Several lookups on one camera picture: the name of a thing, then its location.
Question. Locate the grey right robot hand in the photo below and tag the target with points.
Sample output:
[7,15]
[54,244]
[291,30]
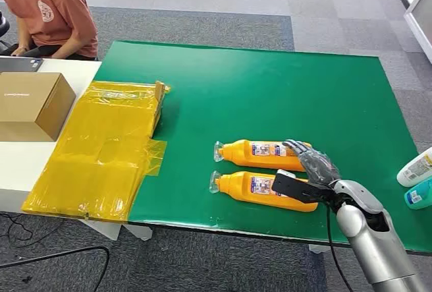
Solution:
[317,165]

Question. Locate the orange bottle clear cap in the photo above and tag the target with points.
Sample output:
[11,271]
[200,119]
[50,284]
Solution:
[239,153]
[236,189]

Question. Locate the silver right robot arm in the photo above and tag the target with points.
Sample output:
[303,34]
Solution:
[371,236]

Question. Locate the white plastic bottle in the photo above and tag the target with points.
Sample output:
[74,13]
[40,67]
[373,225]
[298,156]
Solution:
[415,169]

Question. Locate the teal plastic bottle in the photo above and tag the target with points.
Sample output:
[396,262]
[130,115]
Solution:
[420,195]

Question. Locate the green table mat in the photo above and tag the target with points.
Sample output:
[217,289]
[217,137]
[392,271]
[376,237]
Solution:
[236,102]

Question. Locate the white framed board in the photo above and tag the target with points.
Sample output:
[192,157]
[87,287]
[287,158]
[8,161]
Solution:
[420,26]

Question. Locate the yellow plastic wrapped package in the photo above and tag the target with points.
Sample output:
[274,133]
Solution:
[101,147]

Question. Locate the person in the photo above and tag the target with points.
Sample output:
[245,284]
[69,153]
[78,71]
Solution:
[50,13]

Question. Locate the brown cardboard box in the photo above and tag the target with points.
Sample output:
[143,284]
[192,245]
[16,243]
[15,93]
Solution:
[30,102]

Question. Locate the dark laptop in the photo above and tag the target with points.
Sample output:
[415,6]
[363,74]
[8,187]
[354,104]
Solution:
[16,65]

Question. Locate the black office chair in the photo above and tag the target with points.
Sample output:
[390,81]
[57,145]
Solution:
[3,26]

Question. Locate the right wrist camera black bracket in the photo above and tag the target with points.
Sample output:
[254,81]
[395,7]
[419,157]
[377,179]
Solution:
[294,189]

